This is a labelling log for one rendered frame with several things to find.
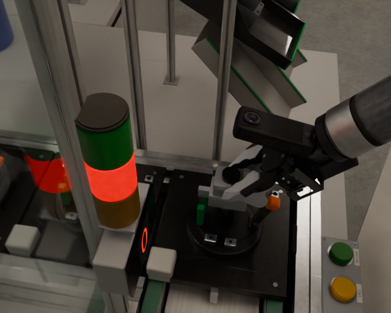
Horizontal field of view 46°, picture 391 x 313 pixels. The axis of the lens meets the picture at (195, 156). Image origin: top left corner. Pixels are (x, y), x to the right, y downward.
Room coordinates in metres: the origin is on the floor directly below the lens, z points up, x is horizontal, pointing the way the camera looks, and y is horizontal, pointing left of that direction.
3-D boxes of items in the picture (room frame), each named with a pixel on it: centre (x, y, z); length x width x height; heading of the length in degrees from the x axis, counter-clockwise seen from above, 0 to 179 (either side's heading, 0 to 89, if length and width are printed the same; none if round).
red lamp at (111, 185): (0.30, 0.09, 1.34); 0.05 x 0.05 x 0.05
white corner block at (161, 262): (0.39, 0.05, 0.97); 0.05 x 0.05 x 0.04; 82
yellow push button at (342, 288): (0.36, -0.26, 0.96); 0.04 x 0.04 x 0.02
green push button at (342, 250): (0.42, -0.27, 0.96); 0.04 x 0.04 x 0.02
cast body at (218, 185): (0.47, -0.05, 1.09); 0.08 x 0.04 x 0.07; 82
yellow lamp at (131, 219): (0.30, 0.09, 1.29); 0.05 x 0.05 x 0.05
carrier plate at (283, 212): (0.47, -0.06, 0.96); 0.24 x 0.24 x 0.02; 82
